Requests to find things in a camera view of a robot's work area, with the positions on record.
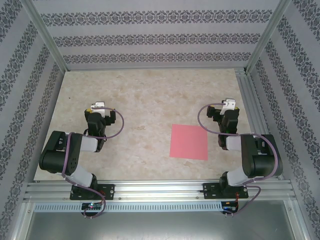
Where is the pink paper sheet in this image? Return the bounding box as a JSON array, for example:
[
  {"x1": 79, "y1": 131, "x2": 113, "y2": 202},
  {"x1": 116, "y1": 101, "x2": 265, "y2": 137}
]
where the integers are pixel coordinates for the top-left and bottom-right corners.
[{"x1": 169, "y1": 124, "x2": 209, "y2": 161}]

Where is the grey metal sheet tray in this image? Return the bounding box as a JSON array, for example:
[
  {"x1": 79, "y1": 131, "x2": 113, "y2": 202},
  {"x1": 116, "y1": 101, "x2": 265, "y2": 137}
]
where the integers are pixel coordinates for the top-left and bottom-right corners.
[{"x1": 14, "y1": 199, "x2": 311, "y2": 240}]

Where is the small circuit board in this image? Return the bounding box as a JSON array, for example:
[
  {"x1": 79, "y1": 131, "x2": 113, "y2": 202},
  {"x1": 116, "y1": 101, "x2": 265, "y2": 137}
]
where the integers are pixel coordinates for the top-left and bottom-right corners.
[
  {"x1": 222, "y1": 201, "x2": 238, "y2": 211},
  {"x1": 81, "y1": 202, "x2": 102, "y2": 210}
]

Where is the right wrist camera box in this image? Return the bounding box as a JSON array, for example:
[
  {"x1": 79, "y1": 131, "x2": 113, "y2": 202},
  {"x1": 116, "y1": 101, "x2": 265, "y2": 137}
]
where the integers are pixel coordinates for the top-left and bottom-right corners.
[{"x1": 220, "y1": 98, "x2": 237, "y2": 111}]

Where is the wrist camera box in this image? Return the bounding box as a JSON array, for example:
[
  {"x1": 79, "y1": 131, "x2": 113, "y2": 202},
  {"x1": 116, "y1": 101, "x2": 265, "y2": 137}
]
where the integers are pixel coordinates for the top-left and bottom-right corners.
[
  {"x1": 220, "y1": 98, "x2": 237, "y2": 111},
  {"x1": 90, "y1": 100, "x2": 106, "y2": 110}
]

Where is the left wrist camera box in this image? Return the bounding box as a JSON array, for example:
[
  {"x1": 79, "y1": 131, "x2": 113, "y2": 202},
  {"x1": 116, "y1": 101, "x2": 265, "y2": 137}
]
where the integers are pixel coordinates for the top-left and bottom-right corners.
[{"x1": 90, "y1": 100, "x2": 106, "y2": 110}]

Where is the aluminium side rail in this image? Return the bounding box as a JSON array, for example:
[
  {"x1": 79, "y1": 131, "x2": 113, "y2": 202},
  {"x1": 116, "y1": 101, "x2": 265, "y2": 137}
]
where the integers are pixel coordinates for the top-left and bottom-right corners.
[{"x1": 234, "y1": 68, "x2": 285, "y2": 181}]

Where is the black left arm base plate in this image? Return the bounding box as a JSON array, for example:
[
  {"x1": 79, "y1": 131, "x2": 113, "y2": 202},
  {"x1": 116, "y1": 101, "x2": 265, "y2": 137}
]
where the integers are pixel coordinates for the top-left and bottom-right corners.
[{"x1": 69, "y1": 183, "x2": 115, "y2": 201}]

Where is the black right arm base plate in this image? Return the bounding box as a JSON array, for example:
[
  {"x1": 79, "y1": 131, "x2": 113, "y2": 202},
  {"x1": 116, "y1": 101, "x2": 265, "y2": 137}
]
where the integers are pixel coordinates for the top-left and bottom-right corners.
[{"x1": 202, "y1": 182, "x2": 250, "y2": 200}]

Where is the aluminium frame post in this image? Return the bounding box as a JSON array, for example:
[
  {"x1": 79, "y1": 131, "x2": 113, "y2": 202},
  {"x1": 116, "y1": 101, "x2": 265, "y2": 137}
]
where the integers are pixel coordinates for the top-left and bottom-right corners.
[
  {"x1": 21, "y1": 0, "x2": 69, "y2": 73},
  {"x1": 245, "y1": 0, "x2": 293, "y2": 74}
]

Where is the long aluminium base rail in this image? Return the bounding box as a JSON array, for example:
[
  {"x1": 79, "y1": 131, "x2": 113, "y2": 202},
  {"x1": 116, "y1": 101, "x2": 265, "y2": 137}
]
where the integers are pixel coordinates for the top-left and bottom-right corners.
[{"x1": 23, "y1": 179, "x2": 297, "y2": 202}]

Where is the slotted grey cable duct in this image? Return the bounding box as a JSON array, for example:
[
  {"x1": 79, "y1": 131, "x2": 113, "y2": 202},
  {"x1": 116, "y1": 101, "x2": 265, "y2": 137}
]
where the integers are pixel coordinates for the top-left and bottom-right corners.
[{"x1": 33, "y1": 201, "x2": 223, "y2": 213}]

